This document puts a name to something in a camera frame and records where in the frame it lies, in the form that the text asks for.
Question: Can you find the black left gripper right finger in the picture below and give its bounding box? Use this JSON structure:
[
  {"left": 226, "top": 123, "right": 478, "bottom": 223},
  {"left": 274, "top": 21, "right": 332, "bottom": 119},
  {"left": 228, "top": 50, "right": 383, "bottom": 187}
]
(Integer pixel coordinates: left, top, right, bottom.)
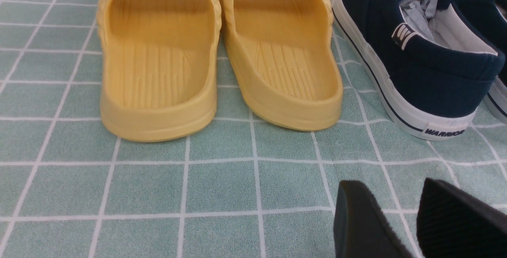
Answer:
[{"left": 417, "top": 178, "right": 507, "bottom": 258}]

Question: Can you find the navy slip-on shoe right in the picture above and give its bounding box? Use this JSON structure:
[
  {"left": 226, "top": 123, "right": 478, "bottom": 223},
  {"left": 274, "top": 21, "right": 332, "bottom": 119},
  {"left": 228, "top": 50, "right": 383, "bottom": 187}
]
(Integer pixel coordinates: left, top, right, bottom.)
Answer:
[{"left": 450, "top": 0, "right": 507, "bottom": 125}]

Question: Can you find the yellow slide slipper right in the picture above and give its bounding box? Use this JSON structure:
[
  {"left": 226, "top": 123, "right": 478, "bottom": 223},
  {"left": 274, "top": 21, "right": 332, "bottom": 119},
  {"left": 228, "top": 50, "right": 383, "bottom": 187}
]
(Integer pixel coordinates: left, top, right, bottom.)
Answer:
[{"left": 220, "top": 0, "right": 343, "bottom": 131}]

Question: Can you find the navy slip-on shoe left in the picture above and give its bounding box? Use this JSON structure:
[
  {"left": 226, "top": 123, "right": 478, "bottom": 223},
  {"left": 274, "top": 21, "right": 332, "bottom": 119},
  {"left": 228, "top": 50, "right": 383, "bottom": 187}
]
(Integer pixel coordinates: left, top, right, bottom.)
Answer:
[{"left": 331, "top": 0, "right": 505, "bottom": 141}]

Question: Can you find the green checked cloth mat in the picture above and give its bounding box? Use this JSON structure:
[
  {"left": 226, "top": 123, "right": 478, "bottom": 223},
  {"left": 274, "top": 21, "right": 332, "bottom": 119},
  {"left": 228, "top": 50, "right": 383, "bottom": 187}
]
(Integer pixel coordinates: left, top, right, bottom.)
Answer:
[{"left": 0, "top": 0, "right": 507, "bottom": 258}]

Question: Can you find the yellow slide slipper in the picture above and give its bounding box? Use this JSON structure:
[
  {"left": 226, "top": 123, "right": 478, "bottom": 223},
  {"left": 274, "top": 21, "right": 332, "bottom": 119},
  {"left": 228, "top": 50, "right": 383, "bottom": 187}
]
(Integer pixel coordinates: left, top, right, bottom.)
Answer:
[
  {"left": 96, "top": 0, "right": 221, "bottom": 142},
  {"left": 220, "top": 0, "right": 343, "bottom": 131}
]

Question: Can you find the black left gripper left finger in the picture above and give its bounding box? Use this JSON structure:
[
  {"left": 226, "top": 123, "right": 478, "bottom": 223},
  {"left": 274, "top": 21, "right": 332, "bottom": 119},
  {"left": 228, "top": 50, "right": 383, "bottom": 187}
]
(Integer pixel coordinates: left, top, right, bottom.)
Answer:
[{"left": 334, "top": 180, "right": 413, "bottom": 258}]

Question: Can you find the yellow slide slipper left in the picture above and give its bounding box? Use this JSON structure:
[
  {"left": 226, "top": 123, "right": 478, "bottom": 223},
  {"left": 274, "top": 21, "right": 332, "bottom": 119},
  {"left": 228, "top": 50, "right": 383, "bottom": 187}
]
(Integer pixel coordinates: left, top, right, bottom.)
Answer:
[{"left": 96, "top": 0, "right": 221, "bottom": 142}]

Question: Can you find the navy slip-on shoe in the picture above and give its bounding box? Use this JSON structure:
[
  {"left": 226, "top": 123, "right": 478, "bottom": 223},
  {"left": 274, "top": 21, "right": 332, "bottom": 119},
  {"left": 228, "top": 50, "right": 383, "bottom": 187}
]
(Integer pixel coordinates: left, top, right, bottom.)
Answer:
[
  {"left": 331, "top": 0, "right": 505, "bottom": 141},
  {"left": 450, "top": 0, "right": 507, "bottom": 125}
]

